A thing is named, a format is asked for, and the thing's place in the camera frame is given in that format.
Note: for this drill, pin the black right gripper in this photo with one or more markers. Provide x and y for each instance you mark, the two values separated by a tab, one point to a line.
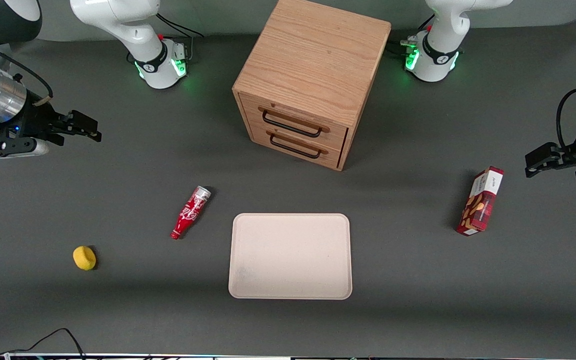
36	120

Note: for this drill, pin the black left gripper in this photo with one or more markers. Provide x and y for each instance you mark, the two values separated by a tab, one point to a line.
569	152

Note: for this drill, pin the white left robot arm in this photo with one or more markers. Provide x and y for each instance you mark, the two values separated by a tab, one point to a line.
438	45

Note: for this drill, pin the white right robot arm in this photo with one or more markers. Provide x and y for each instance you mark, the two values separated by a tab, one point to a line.
135	27

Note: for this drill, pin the red coke bottle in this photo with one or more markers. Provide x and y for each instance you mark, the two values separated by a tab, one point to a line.
190	210

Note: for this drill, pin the beige rectangular tray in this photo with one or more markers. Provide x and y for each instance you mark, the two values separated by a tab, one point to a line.
290	256

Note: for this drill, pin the red plaid cookie box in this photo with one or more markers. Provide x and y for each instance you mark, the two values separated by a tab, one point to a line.
480	205

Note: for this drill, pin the yellow lemon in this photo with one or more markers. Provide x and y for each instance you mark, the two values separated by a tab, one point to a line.
84	258

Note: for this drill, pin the wooden drawer front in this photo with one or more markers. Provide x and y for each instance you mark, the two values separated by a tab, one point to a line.
328	159
335	135

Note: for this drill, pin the wooden drawer cabinet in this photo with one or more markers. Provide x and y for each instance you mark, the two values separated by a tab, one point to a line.
313	55

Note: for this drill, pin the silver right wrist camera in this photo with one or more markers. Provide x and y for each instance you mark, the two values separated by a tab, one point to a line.
15	150

